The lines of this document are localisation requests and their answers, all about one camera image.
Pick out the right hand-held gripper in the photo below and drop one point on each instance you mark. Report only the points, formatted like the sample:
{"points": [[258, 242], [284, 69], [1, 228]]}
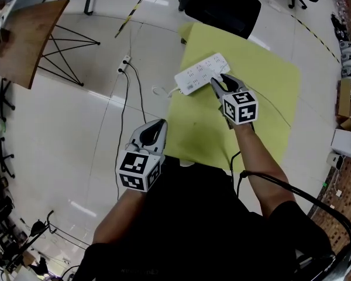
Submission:
{"points": [[241, 107]]}

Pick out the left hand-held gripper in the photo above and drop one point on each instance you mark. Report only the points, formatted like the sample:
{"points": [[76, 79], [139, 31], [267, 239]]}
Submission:
{"points": [[134, 168]]}

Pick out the white power strip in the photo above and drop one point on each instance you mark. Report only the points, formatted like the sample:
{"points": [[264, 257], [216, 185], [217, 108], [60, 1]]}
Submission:
{"points": [[193, 78]]}

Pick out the person's left forearm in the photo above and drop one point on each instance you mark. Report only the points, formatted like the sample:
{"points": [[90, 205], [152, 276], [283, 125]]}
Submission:
{"points": [[120, 215]]}

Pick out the person's right forearm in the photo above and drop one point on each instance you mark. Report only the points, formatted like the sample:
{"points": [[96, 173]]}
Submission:
{"points": [[260, 168]]}

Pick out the yellow-green covered table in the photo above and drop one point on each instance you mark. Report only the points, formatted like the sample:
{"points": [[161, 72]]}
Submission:
{"points": [[207, 127]]}

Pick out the small white extension socket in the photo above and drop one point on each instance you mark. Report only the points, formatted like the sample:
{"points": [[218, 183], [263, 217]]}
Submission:
{"points": [[124, 64]]}

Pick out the person's torso in black shirt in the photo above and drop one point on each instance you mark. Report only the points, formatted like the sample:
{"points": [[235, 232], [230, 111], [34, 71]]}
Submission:
{"points": [[193, 215]]}

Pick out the black-yellow striped floor tape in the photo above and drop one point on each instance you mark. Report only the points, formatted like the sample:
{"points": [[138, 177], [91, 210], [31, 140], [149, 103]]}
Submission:
{"points": [[136, 7], [315, 39]]}

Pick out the brown cardboard box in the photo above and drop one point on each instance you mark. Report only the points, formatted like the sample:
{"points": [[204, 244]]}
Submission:
{"points": [[344, 104]]}

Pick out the small white heater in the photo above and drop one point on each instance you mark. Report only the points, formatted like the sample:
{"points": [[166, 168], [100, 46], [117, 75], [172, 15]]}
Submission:
{"points": [[335, 161]]}

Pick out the black metal stand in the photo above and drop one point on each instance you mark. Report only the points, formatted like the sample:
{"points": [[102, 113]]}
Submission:
{"points": [[38, 227]]}

